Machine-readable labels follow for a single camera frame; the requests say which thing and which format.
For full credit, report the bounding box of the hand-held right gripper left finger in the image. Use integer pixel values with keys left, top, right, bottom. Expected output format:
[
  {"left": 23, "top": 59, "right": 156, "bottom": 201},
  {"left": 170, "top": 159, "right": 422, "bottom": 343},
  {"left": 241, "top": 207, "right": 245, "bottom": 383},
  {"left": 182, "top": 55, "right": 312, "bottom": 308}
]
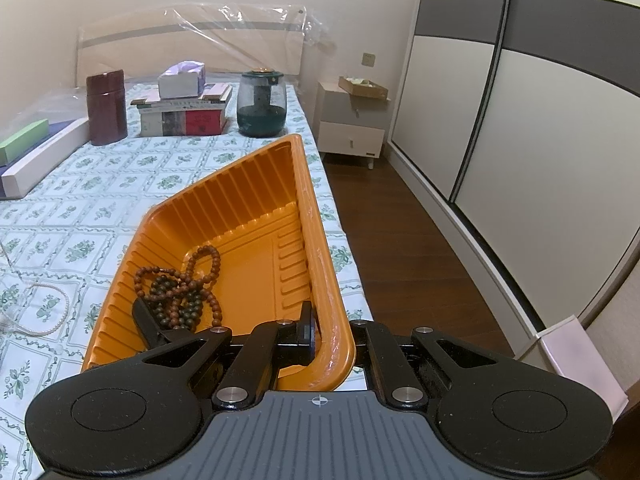
[{"left": 141, "top": 301, "right": 318, "bottom": 411}]

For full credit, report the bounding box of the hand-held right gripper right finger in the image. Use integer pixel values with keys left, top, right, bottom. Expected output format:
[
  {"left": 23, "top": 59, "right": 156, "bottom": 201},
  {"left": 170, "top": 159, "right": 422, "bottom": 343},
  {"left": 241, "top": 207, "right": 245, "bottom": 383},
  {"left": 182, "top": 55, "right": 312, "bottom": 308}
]
[{"left": 348, "top": 319, "right": 511, "bottom": 411}]

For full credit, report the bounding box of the orange plastic tray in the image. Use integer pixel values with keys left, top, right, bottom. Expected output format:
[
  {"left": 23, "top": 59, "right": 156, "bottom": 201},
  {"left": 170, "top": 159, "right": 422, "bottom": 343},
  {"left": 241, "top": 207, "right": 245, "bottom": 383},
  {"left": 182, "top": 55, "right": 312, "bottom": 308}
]
[{"left": 80, "top": 134, "right": 357, "bottom": 392}]

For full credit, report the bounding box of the brown bead necklace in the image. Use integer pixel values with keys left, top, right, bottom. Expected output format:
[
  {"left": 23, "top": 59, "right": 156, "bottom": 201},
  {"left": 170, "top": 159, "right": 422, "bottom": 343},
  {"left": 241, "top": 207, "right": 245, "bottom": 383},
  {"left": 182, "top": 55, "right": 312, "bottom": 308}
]
[{"left": 134, "top": 245, "right": 223, "bottom": 331}]

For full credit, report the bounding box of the dark green bead necklace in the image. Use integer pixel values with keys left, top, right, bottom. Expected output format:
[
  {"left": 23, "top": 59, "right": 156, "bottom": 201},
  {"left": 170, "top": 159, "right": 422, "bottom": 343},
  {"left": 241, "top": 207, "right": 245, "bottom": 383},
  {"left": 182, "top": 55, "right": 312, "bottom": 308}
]
[{"left": 147, "top": 272, "right": 206, "bottom": 333}]

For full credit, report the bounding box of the white pearl necklace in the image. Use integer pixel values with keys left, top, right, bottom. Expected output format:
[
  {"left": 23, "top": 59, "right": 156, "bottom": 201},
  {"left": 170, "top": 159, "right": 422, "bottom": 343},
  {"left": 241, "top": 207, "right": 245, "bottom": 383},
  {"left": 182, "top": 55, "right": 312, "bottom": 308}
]
[{"left": 0, "top": 282, "right": 69, "bottom": 337}]

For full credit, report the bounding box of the white nightstand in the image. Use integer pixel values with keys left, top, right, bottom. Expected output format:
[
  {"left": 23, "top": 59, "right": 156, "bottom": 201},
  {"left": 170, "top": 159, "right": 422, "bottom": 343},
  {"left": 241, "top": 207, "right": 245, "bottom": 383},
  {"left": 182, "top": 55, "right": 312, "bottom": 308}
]
[{"left": 315, "top": 80, "right": 388, "bottom": 170}]

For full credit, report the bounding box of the green glass jar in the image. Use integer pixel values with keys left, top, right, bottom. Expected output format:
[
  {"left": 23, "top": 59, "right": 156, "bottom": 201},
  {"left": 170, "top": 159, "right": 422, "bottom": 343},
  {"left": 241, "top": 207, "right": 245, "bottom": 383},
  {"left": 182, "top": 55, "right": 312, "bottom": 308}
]
[{"left": 236, "top": 69, "right": 287, "bottom": 138}]

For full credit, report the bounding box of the red and white box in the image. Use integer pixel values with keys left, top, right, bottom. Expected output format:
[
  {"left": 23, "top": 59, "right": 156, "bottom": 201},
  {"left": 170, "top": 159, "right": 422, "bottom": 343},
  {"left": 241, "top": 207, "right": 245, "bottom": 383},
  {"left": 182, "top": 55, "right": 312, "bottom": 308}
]
[{"left": 138, "top": 105, "right": 227, "bottom": 137}]

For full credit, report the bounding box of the wooden tray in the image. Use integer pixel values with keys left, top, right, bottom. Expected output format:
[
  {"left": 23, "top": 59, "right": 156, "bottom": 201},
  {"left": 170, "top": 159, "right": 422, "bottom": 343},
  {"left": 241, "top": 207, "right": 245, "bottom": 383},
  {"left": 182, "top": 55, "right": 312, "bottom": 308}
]
[{"left": 338, "top": 76, "right": 389, "bottom": 101}]

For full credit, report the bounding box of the floral bedsheet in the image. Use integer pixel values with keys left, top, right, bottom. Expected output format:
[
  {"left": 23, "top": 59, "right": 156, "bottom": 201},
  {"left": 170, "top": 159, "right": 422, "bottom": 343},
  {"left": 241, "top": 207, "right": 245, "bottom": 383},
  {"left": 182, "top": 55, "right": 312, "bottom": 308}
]
[{"left": 0, "top": 77, "right": 373, "bottom": 471}]

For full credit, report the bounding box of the white flat book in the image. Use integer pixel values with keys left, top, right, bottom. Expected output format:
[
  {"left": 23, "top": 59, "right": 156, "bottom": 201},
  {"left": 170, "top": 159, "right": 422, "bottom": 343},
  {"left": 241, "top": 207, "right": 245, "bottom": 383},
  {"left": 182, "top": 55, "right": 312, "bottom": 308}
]
[{"left": 131, "top": 96, "right": 226, "bottom": 111}]

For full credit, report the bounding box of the sliding door wardrobe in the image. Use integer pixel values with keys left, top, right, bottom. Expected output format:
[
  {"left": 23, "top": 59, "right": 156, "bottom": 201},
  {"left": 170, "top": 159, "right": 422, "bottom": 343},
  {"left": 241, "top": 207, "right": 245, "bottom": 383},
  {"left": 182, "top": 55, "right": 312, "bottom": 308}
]
[{"left": 387, "top": 0, "right": 640, "bottom": 356}]

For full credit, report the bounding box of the white tissue box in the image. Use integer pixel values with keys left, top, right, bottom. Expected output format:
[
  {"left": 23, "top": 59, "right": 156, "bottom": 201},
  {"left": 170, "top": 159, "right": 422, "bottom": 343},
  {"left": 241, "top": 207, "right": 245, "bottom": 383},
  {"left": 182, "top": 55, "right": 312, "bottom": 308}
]
[{"left": 157, "top": 61, "right": 207, "bottom": 100}]

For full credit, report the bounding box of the dark red cylindrical canister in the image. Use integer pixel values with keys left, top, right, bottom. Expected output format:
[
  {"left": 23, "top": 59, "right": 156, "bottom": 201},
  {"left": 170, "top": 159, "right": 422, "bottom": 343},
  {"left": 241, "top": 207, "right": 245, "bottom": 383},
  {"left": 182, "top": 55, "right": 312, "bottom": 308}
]
[{"left": 86, "top": 71, "right": 128, "bottom": 146}]

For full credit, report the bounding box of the long white box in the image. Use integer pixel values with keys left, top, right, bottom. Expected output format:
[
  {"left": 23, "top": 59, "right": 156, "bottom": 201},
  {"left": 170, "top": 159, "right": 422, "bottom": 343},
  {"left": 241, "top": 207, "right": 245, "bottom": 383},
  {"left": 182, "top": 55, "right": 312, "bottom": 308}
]
[{"left": 0, "top": 117, "right": 91, "bottom": 196}]

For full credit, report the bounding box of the clear plastic sheet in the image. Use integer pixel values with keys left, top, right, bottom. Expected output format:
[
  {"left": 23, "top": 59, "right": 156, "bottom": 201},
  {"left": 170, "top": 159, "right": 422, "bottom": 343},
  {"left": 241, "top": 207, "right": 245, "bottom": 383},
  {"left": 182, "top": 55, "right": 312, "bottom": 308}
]
[{"left": 0, "top": 2, "right": 336, "bottom": 126}]

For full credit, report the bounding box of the purple flat box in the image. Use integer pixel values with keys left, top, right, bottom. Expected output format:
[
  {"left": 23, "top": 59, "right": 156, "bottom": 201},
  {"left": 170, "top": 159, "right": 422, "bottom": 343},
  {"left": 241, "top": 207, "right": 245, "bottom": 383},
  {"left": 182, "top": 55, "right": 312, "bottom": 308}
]
[{"left": 0, "top": 119, "right": 88, "bottom": 200}]

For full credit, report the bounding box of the beige headboard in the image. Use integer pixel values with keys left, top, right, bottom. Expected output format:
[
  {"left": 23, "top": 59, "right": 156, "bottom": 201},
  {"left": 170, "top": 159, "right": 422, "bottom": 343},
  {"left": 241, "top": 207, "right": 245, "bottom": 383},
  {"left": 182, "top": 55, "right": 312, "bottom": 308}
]
[{"left": 75, "top": 4, "right": 307, "bottom": 88}]

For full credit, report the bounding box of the green flat box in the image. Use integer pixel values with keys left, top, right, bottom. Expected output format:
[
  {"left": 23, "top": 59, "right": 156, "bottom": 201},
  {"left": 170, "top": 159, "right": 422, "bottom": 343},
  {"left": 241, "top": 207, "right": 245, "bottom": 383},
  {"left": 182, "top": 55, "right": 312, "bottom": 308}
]
[{"left": 0, "top": 119, "right": 50, "bottom": 165}]

